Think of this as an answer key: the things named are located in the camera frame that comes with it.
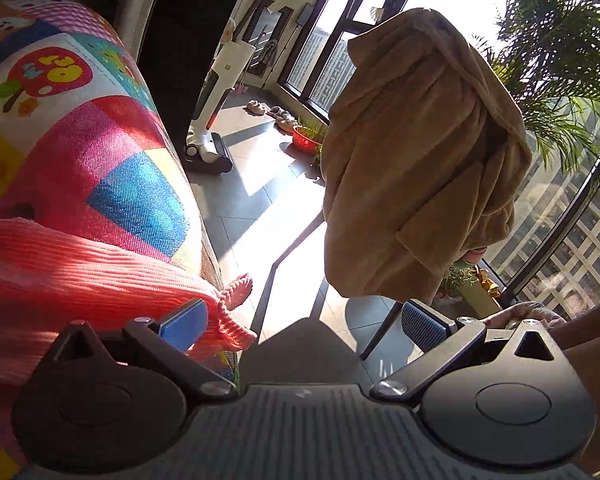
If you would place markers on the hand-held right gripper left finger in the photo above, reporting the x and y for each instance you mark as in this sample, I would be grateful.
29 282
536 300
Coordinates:
182 327

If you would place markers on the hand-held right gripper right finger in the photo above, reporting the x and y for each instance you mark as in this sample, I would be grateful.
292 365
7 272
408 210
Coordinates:
422 327

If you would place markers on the pink knitted sweater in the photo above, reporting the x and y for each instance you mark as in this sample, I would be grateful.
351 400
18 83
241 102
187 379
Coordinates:
55 280

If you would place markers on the yellow planter box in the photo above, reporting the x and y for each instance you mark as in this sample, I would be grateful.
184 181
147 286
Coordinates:
475 300

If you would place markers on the small green potted plant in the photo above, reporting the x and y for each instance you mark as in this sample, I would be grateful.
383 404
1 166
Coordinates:
460 277

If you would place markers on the beige fuzzy object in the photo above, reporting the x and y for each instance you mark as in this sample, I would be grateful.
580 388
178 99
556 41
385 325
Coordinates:
525 312

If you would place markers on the tan brown hanging towel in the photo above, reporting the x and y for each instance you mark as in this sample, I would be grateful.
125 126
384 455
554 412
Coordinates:
415 160

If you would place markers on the colourful printed blanket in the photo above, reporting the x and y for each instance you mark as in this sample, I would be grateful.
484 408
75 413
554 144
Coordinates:
105 160

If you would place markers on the red plastic basin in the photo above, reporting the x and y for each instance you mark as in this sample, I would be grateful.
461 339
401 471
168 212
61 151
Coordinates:
305 141

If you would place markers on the white upright vacuum cleaner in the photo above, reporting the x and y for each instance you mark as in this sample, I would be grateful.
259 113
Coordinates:
205 105

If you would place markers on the green grass plant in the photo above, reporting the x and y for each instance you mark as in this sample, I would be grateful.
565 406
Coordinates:
315 129

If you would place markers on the beige slipper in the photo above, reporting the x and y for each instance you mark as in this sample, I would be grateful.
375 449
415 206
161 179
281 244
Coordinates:
255 107
276 111
287 122

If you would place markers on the white tote bag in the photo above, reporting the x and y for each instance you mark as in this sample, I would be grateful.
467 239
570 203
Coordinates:
235 62

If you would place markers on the tall palm plant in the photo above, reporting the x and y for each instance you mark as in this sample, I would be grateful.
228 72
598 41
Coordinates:
555 35

